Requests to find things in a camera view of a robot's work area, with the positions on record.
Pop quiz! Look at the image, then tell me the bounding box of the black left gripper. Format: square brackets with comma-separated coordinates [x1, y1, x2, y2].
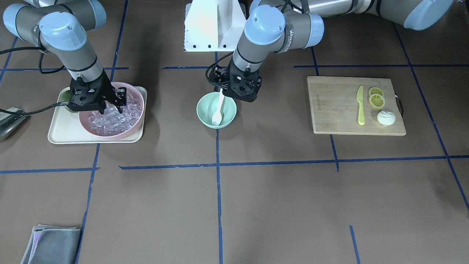
[211, 61, 262, 102]

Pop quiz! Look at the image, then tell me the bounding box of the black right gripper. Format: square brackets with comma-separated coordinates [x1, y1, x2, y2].
[68, 72, 127, 115]

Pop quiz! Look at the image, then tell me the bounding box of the white plastic spoon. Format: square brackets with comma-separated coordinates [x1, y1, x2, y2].
[211, 88, 225, 127]

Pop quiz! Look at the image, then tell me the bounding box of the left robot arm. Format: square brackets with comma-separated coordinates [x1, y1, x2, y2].
[206, 0, 453, 102]

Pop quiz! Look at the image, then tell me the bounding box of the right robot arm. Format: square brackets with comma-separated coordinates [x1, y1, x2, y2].
[3, 0, 127, 114]

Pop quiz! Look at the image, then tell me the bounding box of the pile of clear ice cubes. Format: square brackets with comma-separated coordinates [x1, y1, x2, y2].
[86, 94, 143, 136]

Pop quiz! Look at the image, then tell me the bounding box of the pink bowl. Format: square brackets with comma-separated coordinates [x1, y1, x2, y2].
[78, 82, 147, 142]

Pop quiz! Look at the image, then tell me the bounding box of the green bowl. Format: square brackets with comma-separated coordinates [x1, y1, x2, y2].
[196, 92, 237, 129]

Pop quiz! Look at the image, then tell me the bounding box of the metal ice scoop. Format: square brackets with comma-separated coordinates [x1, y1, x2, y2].
[0, 112, 29, 141]

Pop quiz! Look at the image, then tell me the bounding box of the green lime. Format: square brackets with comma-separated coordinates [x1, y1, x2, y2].
[60, 89, 77, 113]

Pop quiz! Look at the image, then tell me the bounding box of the cream tray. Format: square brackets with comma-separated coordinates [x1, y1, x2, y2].
[48, 107, 144, 145]

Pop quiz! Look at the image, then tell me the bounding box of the bamboo cutting board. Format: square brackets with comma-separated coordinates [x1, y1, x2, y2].
[307, 76, 406, 136]

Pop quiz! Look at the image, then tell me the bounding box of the yellow plastic knife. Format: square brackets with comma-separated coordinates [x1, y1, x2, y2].
[356, 85, 365, 126]

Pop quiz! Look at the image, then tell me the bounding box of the lemon slice lower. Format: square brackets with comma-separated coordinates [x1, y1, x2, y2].
[369, 93, 386, 109]

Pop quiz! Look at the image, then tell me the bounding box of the grey folded cloth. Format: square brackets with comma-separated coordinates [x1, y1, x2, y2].
[20, 224, 81, 264]

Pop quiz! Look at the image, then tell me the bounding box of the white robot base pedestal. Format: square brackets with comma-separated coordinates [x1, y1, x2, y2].
[183, 0, 246, 52]

